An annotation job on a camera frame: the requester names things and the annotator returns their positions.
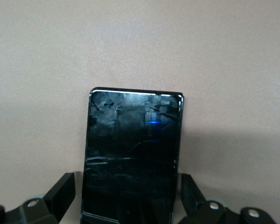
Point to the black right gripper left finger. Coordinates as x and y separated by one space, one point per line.
37 210

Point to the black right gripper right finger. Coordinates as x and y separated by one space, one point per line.
212 212

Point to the long black smartphone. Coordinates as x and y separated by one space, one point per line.
130 151

